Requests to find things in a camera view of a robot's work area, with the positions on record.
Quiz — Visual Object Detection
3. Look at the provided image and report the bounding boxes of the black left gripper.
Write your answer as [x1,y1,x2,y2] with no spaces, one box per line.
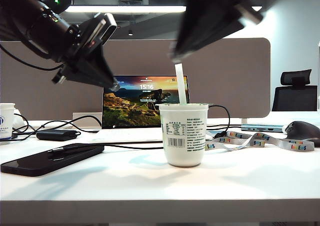
[51,18,120,91]

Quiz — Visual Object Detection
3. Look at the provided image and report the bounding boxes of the black charger cable silver plug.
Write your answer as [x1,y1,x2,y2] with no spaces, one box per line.
[47,104,231,154]

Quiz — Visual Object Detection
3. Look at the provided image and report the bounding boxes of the black smartphone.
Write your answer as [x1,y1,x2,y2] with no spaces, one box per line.
[0,142,105,177]

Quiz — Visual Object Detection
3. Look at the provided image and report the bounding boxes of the white cup green foil lid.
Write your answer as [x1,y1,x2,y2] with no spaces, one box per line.
[158,102,210,168]

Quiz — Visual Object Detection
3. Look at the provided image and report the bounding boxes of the grey fabric desk partition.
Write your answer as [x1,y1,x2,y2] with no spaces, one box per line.
[0,37,272,121]

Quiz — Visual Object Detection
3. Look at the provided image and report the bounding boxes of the white laptop landscape wallpaper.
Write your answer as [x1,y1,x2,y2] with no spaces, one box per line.
[88,74,215,144]

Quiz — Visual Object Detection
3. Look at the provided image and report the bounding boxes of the long white ceiling light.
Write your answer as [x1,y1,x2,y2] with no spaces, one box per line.
[63,5,263,14]

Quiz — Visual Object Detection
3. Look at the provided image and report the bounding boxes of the black power adapter brick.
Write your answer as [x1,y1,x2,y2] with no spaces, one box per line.
[36,129,82,142]

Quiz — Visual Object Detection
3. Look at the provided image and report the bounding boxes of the white crumpled tissue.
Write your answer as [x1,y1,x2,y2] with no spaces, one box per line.
[13,108,30,132]

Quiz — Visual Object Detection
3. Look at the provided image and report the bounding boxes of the white paper cup blue logo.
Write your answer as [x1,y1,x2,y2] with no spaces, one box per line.
[0,102,16,142]

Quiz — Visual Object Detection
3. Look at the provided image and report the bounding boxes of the black mesh office chair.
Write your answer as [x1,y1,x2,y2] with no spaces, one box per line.
[271,69,319,112]

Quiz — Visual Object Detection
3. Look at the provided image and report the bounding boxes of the blue grey usb hub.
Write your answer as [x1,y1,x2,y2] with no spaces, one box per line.
[240,123,286,133]

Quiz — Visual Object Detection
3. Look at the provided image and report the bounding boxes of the black computer mouse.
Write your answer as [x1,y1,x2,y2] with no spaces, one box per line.
[284,120,320,148]

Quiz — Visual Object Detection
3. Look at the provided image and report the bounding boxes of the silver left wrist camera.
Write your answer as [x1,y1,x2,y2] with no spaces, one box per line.
[99,12,118,47]

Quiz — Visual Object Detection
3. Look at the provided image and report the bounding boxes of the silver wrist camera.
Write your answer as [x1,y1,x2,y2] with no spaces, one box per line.
[236,3,264,25]
[99,12,118,47]

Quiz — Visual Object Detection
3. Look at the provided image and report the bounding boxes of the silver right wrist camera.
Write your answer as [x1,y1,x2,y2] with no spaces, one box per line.
[236,3,264,25]

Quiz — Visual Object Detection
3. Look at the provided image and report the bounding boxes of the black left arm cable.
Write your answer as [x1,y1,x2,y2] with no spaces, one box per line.
[0,43,65,72]

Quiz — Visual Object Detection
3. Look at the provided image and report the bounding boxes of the black power adapter cable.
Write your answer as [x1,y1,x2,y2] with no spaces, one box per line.
[11,112,102,141]

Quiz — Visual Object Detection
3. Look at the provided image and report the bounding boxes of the grey lanyard coloured letters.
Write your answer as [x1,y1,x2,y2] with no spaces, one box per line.
[204,130,315,152]

